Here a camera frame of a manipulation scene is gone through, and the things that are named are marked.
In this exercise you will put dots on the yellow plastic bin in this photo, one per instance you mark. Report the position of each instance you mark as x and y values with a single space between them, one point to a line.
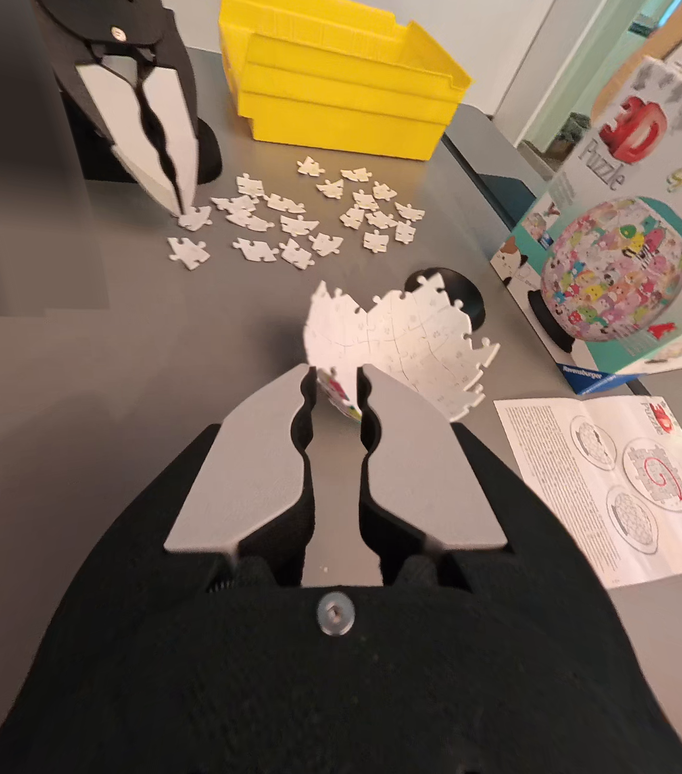
347 90

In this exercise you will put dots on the black ball stand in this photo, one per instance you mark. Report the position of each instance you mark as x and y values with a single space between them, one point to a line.
468 296

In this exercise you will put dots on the spread of white jigsaw pieces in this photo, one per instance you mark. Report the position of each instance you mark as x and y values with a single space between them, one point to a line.
298 224

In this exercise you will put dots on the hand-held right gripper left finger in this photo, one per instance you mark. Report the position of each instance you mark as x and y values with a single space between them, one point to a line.
244 477

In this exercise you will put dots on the colourful puzzle box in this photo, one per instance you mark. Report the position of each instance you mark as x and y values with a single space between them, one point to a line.
619 242

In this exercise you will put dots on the folded paper leaflet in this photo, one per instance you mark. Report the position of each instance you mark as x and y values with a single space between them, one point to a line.
607 484

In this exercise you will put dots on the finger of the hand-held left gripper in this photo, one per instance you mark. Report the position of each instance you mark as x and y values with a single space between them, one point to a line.
117 109
174 121

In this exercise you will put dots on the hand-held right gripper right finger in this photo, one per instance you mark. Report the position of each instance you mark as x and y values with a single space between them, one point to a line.
425 477

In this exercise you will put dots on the partly built puzzle ball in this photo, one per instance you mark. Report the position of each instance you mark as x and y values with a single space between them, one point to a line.
413 351

